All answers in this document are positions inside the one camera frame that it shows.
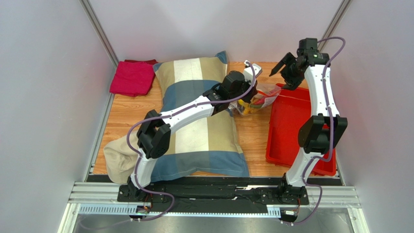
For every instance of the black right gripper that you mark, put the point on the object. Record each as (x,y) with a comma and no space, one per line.
(288,69)

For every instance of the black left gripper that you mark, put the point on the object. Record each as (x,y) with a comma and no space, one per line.
(251,94)

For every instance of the yellow fake bell pepper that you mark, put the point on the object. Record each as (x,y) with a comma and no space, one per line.
(244,108)

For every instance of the clear zip top bag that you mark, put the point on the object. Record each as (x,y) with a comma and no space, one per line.
(257,97)

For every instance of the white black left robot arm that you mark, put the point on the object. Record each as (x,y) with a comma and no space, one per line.
(156,129)

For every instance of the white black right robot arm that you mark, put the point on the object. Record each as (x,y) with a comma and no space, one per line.
(319,135)

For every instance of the red plastic tray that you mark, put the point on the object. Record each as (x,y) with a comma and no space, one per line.
(289,112)

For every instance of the striped blue beige pillow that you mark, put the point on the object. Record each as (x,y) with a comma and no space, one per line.
(209,144)

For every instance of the red folded cloth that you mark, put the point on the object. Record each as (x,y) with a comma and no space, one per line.
(133,78)

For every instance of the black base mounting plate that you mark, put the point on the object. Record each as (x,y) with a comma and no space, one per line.
(261,195)

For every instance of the beige fabric hat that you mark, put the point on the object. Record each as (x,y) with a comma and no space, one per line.
(120,160)

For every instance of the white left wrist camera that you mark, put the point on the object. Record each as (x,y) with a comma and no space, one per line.
(251,71)

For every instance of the aluminium frame rail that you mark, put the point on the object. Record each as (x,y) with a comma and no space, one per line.
(211,204)

